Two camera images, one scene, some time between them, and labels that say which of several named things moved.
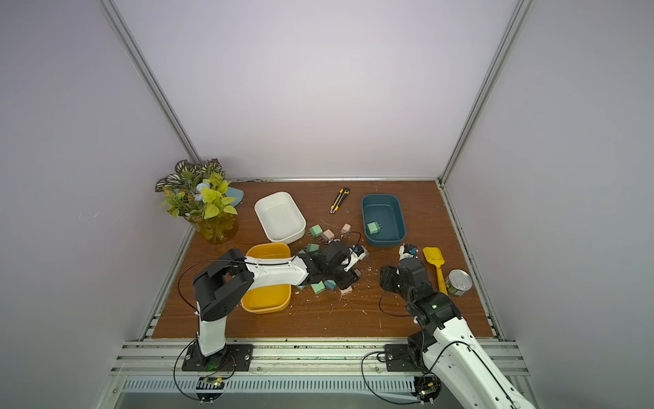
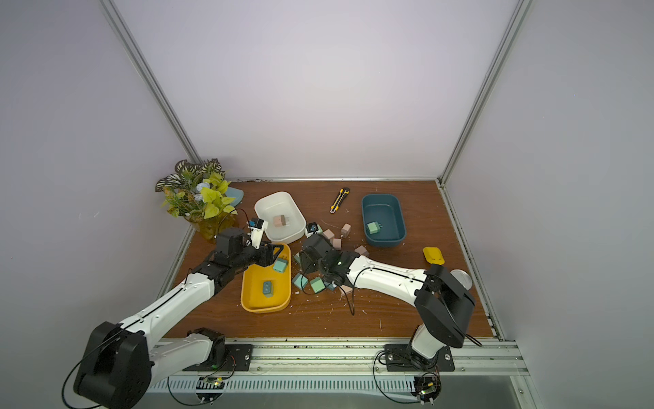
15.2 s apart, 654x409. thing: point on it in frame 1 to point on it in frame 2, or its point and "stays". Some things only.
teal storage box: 387,210 stays
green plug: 374,227 stays
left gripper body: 344,279 to 259,256
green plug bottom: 318,287 stays
